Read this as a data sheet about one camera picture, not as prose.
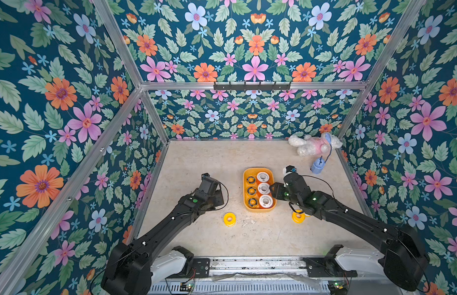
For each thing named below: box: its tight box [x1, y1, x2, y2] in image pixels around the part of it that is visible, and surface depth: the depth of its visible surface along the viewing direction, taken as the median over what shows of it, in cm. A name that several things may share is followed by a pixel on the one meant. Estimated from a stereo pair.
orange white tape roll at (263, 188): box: [257, 182, 271, 195], surface depth 95 cm
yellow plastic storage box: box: [242, 167, 278, 213], surface depth 95 cm
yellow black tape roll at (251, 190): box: [246, 186, 258, 197], surface depth 97 cm
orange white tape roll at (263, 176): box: [256, 171, 270, 183], surface depth 98 cm
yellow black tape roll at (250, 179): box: [245, 175, 257, 185], surface depth 101 cm
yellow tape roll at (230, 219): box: [222, 212, 237, 228], surface depth 88 cm
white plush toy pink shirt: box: [287, 132, 344, 157], surface depth 109 cm
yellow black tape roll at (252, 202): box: [246, 197, 259, 208], surface depth 92 cm
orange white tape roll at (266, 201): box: [259, 194, 273, 209], surface depth 89 cm
